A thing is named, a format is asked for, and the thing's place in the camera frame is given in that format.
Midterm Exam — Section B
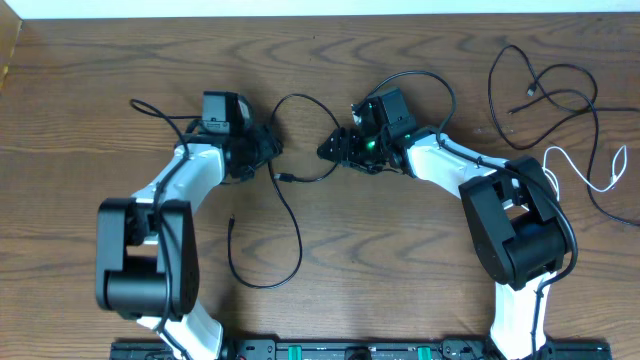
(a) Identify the black USB cable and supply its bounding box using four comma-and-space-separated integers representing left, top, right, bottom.
226, 92, 344, 290
487, 43, 640, 229

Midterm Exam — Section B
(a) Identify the white USB cable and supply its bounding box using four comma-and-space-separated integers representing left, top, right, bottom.
541, 143, 629, 201

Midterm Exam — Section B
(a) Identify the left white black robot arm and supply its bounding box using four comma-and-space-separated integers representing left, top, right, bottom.
96, 91, 282, 359

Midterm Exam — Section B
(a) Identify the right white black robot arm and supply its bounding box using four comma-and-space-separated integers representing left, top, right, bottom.
317, 87, 576, 359

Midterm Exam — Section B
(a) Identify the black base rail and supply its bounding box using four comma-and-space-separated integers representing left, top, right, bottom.
109, 338, 614, 360

